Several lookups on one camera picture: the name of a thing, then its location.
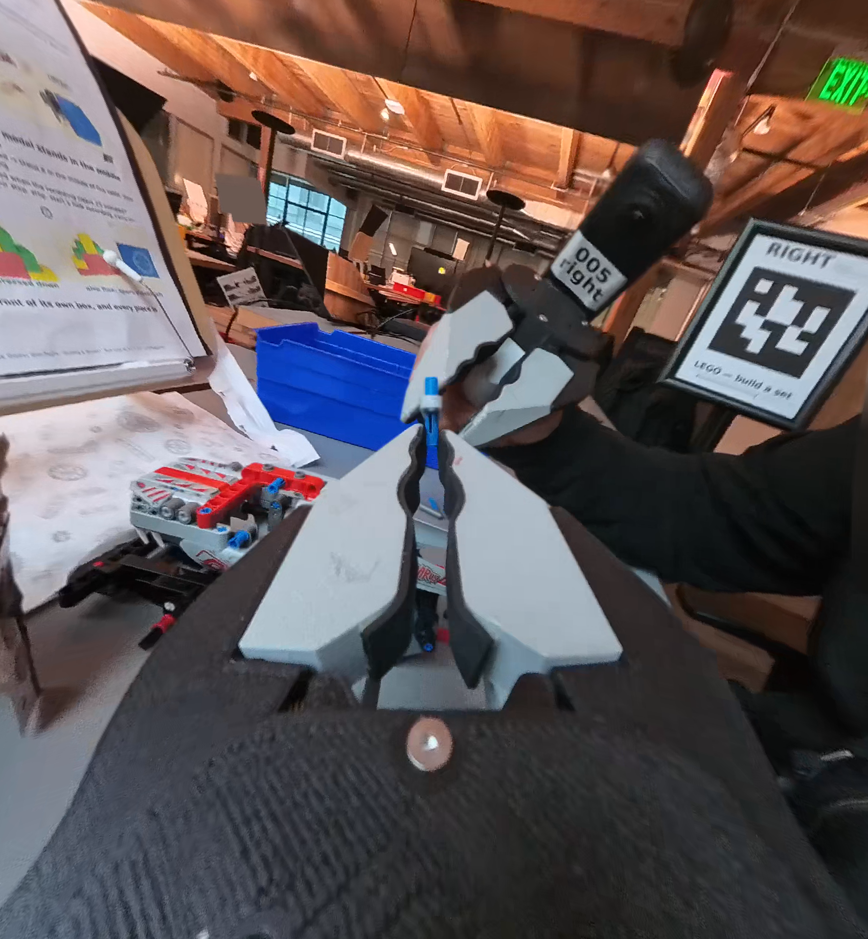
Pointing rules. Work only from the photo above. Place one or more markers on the blue brick axle pin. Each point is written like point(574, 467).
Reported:
point(429, 418)

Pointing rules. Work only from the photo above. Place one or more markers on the black white marker board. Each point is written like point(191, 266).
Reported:
point(771, 367)

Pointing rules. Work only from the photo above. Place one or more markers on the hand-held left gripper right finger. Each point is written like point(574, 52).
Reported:
point(537, 579)

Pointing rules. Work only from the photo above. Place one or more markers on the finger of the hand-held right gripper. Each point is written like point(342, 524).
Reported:
point(537, 381)
point(463, 337)

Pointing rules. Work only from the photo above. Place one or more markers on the grey red brick vehicle model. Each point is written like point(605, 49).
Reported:
point(221, 491)

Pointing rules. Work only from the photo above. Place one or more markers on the white instruction sheet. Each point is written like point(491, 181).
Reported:
point(38, 315)

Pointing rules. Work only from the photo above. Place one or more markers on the black floor lamp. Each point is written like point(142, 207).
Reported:
point(506, 199)
point(272, 121)

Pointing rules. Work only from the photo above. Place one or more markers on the blue plastic bin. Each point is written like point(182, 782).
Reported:
point(331, 389)

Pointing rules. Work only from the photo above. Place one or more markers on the white clip bar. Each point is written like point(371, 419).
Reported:
point(74, 385)

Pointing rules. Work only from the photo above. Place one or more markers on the green exit sign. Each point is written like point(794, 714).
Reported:
point(845, 82)

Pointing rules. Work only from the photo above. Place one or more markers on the printed white paper bag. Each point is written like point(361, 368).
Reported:
point(74, 469)

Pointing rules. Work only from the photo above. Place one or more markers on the person's right forearm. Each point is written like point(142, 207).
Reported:
point(698, 499)

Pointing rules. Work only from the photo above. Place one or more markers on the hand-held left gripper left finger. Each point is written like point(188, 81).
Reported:
point(324, 579)

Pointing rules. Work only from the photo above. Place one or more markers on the printed marker sheet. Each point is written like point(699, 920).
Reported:
point(242, 287)

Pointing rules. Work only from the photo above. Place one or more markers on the brown instruction board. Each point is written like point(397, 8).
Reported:
point(177, 257)

